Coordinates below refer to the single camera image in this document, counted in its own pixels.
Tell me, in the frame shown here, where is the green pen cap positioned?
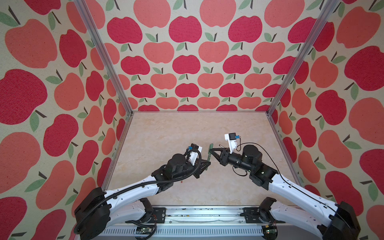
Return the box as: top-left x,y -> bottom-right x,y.
209,144 -> 214,154

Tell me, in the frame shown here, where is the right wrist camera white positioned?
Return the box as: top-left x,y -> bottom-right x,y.
225,133 -> 241,154

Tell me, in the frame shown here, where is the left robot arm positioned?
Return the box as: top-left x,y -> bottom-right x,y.
73,150 -> 211,240

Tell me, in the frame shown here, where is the aluminium frame post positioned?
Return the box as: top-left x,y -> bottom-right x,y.
74,1 -> 134,117
266,0 -> 341,117

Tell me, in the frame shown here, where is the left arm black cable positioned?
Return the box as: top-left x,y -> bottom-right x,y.
73,148 -> 202,235

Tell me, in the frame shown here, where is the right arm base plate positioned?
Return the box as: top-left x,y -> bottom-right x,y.
239,197 -> 286,224

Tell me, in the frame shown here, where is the aluminium front rail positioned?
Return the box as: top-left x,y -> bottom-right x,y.
92,206 -> 321,240

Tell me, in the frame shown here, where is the left aluminium frame post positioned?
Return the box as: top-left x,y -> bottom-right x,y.
74,1 -> 134,117

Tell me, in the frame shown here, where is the green pen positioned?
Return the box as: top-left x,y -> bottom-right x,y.
206,152 -> 211,171

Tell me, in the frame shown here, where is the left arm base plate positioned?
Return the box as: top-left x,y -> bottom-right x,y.
125,197 -> 166,224

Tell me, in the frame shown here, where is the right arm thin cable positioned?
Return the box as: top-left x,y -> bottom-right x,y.
232,141 -> 355,229

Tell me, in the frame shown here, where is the right aluminium frame post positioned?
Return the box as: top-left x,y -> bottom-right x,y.
266,0 -> 341,117

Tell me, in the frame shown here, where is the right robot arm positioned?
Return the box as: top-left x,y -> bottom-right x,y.
209,145 -> 361,240

